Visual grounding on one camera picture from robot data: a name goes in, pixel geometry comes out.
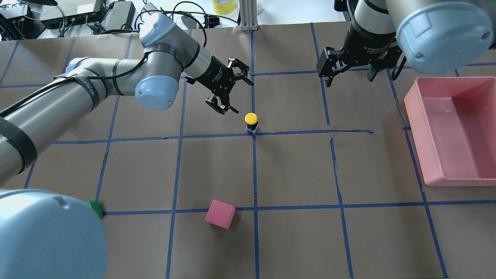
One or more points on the pink plastic bin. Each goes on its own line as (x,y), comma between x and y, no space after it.
(452,120)

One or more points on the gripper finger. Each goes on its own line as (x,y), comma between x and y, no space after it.
(238,71)
(220,104)
(374,69)
(330,64)

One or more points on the aluminium frame post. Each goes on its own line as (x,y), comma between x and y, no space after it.
(248,15)

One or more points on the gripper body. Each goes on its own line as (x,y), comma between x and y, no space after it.
(212,73)
(366,40)

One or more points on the pink foam cube centre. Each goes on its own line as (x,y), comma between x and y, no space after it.
(220,214)

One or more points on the yellow tape roll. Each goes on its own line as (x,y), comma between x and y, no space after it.
(224,7)

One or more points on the yellow push button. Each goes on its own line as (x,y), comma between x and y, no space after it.
(251,120)

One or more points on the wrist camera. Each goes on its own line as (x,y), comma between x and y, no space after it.
(345,5)

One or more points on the green foam cube centre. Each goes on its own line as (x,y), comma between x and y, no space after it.
(96,207)

